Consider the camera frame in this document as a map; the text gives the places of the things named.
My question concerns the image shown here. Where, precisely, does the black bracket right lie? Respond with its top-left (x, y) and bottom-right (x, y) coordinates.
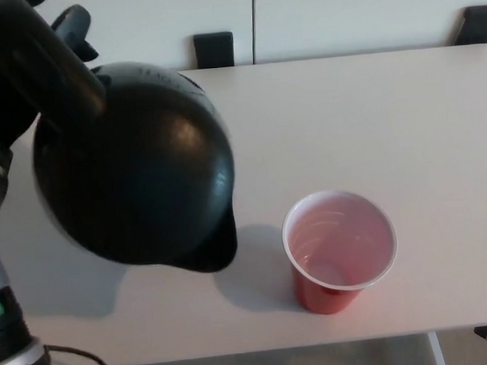
top-left (453, 5), bottom-right (487, 46)

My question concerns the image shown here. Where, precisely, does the black electric kettle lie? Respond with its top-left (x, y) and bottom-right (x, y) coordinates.
top-left (0, 0), bottom-right (240, 280)

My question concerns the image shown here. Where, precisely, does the red plastic cup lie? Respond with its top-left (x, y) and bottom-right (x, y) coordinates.
top-left (280, 187), bottom-right (400, 316)

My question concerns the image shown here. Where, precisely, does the white table leg frame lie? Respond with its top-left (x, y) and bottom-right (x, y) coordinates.
top-left (426, 331), bottom-right (447, 365)

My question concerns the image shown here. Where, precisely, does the black bracket centre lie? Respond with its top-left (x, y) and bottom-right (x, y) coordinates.
top-left (193, 30), bottom-right (235, 69)

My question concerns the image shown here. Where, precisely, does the black bracket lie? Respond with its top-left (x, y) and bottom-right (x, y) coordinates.
top-left (453, 5), bottom-right (487, 46)
top-left (193, 30), bottom-right (235, 69)

